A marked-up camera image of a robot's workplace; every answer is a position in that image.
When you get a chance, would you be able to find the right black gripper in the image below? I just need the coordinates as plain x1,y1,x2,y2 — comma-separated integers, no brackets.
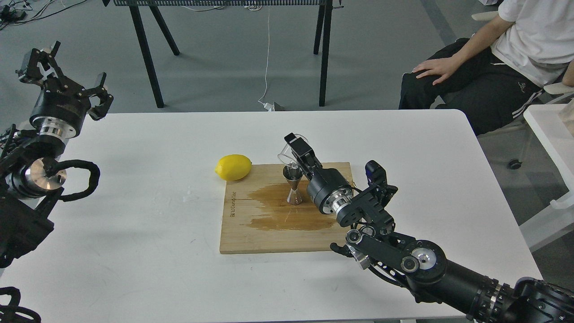
284,133,353,214

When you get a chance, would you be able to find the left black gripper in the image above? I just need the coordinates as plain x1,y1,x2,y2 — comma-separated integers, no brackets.
16,41,113,137

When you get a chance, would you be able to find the steel double jigger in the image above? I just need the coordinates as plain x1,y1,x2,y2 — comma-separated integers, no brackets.
283,165,303,205

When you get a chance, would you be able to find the small clear glass cup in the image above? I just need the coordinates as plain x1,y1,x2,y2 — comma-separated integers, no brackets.
277,143,299,168

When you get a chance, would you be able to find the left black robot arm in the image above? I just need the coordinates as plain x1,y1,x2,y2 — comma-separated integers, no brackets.
0,41,113,268

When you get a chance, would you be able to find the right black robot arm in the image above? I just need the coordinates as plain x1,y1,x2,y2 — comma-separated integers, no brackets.
285,133,574,323

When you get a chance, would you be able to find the person's right hand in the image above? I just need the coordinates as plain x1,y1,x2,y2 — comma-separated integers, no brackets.
412,57,465,85

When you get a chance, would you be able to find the yellow lemon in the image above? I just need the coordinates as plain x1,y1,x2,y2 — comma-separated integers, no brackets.
214,155,252,181

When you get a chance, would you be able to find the wooden cutting board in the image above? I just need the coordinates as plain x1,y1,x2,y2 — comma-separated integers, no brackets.
219,164,348,255

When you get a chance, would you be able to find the seated person white shirt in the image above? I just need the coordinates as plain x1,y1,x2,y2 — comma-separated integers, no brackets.
399,0,574,135

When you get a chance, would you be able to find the white side table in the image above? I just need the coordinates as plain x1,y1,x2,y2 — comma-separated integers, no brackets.
519,104,574,252

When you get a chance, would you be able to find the white hanging cable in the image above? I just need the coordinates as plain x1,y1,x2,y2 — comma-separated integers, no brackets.
258,4,285,112

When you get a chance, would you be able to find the floor cable bundle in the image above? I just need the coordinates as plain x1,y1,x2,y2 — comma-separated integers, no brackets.
0,0,90,31

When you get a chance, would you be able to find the black metal table frame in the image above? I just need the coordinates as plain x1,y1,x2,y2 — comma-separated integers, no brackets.
102,0,357,113

